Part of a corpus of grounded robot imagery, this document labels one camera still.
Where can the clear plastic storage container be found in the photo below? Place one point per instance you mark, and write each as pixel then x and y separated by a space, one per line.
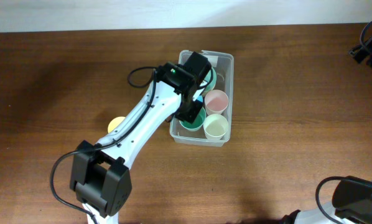
pixel 223 65

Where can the mint green plastic bowl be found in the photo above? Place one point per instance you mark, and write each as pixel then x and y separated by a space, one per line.
pixel 211 75

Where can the pink plastic cup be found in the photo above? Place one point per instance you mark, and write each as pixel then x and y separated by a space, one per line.
pixel 216 101

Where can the green plastic cup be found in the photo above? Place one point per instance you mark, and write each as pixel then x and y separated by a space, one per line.
pixel 198 122

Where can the yellow plastic cup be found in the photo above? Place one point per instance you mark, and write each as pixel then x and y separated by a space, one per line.
pixel 115 122

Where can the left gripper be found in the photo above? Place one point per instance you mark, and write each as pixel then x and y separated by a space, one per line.
pixel 191 116

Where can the cream white plastic cup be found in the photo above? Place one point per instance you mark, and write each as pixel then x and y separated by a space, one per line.
pixel 215 126

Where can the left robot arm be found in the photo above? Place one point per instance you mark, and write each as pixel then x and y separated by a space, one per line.
pixel 100 175

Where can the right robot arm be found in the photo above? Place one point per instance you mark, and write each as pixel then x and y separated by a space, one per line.
pixel 352 198

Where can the blue plastic cup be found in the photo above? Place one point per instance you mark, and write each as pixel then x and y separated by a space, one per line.
pixel 200 98

